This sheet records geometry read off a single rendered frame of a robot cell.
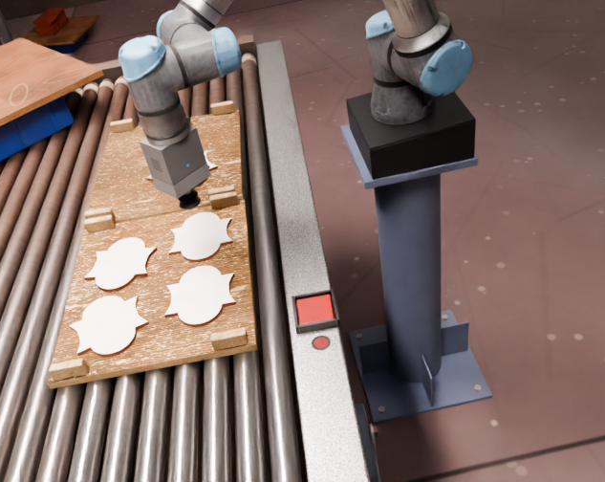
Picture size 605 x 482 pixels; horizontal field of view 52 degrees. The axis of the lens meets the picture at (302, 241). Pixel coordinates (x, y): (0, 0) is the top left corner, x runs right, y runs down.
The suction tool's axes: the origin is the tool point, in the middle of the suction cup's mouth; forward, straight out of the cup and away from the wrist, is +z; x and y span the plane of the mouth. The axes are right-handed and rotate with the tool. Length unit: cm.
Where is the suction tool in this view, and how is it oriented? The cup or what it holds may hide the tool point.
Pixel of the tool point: (189, 202)
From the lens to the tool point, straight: 122.1
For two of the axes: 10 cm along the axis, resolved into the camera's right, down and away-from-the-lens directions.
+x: 7.5, 3.4, -5.7
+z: 1.4, 7.5, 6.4
